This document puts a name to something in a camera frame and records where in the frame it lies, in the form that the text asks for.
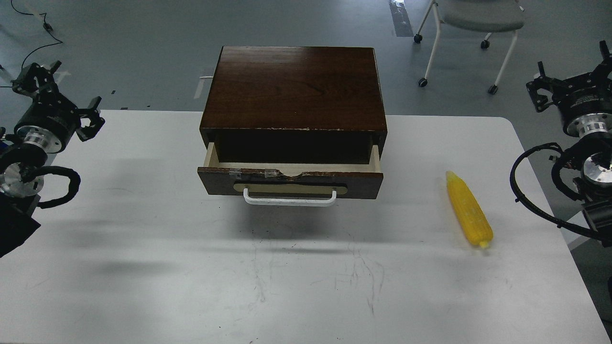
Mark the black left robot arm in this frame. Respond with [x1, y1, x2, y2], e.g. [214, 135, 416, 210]
[0, 61, 105, 256]

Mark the black cable on floor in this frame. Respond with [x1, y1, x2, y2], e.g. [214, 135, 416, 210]
[0, 0, 64, 89]

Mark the grey tape strip on floor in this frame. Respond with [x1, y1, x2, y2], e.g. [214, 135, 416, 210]
[388, 0, 415, 37]

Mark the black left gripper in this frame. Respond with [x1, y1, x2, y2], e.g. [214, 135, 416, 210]
[11, 61, 105, 142]

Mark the wooden drawer with white handle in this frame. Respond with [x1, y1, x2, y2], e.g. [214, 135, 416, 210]
[197, 143, 384, 207]

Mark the dark wooden drawer cabinet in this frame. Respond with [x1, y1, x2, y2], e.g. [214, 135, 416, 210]
[199, 45, 388, 163]

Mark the grey office chair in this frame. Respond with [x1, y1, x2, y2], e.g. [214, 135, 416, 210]
[413, 0, 525, 95]

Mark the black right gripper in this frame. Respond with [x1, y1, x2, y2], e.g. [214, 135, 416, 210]
[526, 41, 612, 137]

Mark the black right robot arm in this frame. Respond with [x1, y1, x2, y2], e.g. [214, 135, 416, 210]
[509, 41, 612, 247]

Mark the yellow corn cob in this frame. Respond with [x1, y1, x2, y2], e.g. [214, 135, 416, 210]
[446, 171, 494, 249]

